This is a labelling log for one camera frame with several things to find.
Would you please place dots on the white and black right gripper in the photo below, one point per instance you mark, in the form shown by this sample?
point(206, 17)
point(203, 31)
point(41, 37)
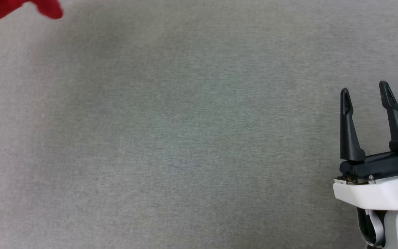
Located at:
point(378, 186)

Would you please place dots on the grey fabric sofa cushion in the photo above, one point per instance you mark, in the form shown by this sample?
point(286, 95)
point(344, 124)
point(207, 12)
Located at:
point(185, 131)

